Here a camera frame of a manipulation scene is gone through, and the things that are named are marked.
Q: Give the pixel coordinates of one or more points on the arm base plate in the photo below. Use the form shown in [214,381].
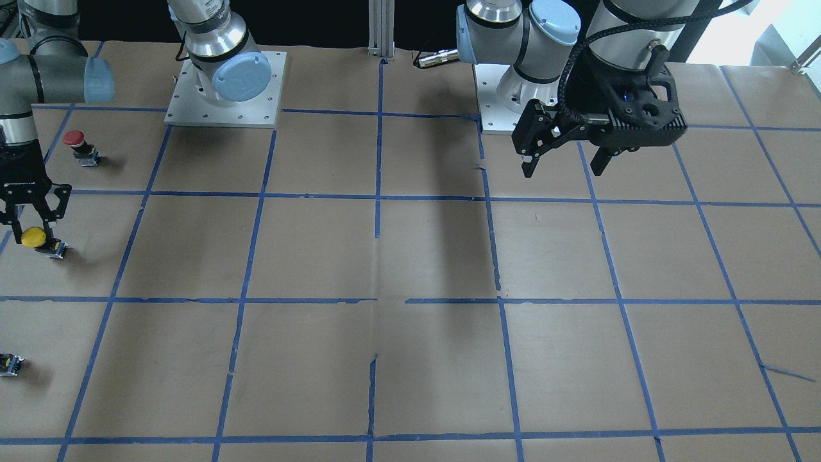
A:
[502,95]
[245,93]

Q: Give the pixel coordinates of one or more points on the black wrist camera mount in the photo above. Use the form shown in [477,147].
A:
[641,107]

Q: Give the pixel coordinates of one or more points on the aluminium frame post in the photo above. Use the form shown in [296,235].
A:
[381,28]

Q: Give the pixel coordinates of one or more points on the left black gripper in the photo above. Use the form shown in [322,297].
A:
[585,96]

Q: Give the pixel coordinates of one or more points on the yellow push button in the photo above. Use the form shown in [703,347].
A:
[42,240]

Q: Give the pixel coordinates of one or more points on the red push button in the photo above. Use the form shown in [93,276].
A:
[86,154]

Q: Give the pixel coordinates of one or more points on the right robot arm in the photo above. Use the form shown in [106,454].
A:
[57,69]

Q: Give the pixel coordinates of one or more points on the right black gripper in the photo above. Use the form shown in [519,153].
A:
[19,168]

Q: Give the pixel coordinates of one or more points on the brown paper table cover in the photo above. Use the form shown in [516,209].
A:
[375,280]

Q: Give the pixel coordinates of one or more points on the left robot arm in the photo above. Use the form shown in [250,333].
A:
[545,40]

